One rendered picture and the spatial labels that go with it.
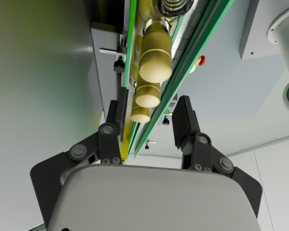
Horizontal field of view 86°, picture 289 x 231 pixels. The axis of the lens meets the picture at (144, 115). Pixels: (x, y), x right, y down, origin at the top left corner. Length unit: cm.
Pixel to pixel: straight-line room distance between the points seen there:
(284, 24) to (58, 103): 60
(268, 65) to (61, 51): 81
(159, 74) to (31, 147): 16
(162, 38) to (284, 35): 48
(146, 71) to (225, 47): 59
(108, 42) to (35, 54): 35
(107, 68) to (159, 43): 44
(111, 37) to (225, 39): 42
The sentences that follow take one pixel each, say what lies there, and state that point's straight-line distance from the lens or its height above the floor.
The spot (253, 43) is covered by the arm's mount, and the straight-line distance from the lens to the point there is 68.
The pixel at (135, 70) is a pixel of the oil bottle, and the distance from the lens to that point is 28.
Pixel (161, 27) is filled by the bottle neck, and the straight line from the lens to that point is 20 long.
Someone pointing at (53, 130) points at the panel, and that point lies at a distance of 25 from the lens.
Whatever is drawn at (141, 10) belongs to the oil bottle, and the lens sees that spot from 21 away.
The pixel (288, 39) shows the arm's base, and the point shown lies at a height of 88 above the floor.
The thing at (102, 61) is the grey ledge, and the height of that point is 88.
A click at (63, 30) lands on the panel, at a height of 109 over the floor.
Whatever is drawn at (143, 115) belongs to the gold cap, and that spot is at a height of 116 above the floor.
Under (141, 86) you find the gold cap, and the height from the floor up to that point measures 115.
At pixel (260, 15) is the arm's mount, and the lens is 61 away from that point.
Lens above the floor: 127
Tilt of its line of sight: 26 degrees down
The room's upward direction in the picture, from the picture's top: 176 degrees counter-clockwise
